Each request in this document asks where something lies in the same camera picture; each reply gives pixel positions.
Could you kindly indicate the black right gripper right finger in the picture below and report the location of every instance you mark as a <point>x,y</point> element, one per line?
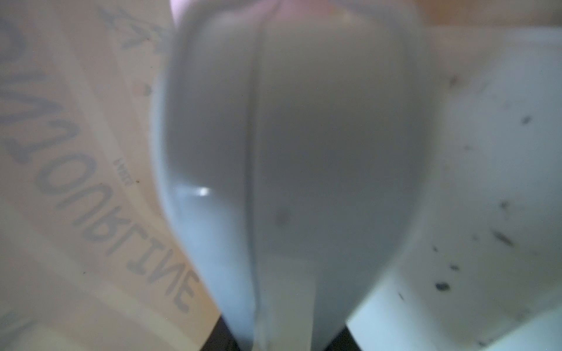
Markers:
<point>344,341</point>

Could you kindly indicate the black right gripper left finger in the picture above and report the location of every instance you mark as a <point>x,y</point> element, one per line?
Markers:
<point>220,339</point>

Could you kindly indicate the cream canvas tote bag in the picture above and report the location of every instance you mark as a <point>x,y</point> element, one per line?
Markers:
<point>89,260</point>

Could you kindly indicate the grey pencil case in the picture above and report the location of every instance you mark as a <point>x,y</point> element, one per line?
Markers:
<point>290,156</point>

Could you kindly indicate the white pencil case in bag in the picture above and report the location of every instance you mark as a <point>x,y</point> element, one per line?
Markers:
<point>483,271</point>

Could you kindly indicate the pink pencil case in bag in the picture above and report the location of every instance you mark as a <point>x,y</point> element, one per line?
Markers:
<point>288,9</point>

